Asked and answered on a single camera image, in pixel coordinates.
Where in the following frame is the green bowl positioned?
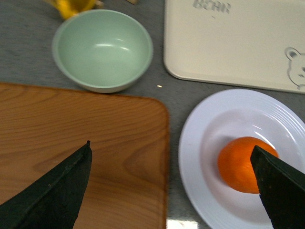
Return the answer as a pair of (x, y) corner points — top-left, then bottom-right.
(52, 10), (153, 93)

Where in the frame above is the wooden brown tray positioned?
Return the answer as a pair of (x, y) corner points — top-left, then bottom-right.
(0, 83), (169, 229)

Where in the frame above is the yellow mug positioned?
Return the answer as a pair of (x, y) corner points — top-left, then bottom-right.
(46, 0), (104, 20)

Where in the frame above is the wooden dish rack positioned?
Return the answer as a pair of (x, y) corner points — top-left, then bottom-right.
(94, 0), (139, 9)

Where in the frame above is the beige bear tray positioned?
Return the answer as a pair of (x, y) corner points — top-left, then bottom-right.
(164, 0), (305, 93)

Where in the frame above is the white ceramic plate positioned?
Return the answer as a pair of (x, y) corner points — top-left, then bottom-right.
(179, 89), (305, 229)

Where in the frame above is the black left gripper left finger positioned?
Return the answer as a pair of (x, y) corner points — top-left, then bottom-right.
(0, 141), (92, 229)

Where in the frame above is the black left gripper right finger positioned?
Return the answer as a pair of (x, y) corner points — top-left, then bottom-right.
(250, 146), (305, 229)

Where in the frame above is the orange fruit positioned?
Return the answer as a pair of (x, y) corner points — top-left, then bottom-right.
(217, 136), (279, 194)

